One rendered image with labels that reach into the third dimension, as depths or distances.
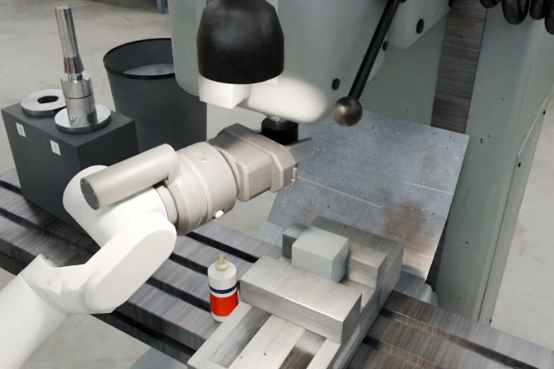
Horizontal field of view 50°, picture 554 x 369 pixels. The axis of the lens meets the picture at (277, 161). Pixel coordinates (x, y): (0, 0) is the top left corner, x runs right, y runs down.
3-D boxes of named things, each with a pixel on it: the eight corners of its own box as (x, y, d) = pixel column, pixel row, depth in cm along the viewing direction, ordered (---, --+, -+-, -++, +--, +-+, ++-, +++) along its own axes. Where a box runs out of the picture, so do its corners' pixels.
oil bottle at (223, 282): (227, 326, 85) (224, 268, 80) (205, 315, 87) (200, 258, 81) (243, 309, 88) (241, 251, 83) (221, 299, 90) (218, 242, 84)
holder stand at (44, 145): (94, 241, 102) (73, 139, 92) (22, 197, 113) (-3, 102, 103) (147, 209, 110) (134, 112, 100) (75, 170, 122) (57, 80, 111)
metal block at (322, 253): (330, 295, 79) (332, 260, 76) (290, 279, 82) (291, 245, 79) (346, 272, 83) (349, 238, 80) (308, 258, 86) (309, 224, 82)
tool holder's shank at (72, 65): (82, 71, 97) (70, 2, 91) (87, 77, 95) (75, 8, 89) (63, 74, 96) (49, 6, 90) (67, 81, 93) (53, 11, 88)
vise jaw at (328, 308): (341, 344, 73) (343, 321, 71) (240, 301, 80) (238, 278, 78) (360, 314, 78) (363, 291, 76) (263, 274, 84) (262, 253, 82)
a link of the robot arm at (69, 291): (188, 241, 62) (91, 340, 59) (140, 198, 67) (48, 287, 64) (162, 212, 57) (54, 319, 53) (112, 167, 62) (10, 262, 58)
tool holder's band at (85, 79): (87, 74, 99) (86, 68, 98) (94, 84, 95) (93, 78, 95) (58, 79, 97) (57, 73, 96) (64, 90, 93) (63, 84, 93)
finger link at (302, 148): (308, 154, 77) (274, 171, 73) (309, 133, 75) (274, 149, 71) (317, 159, 76) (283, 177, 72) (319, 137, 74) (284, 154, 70)
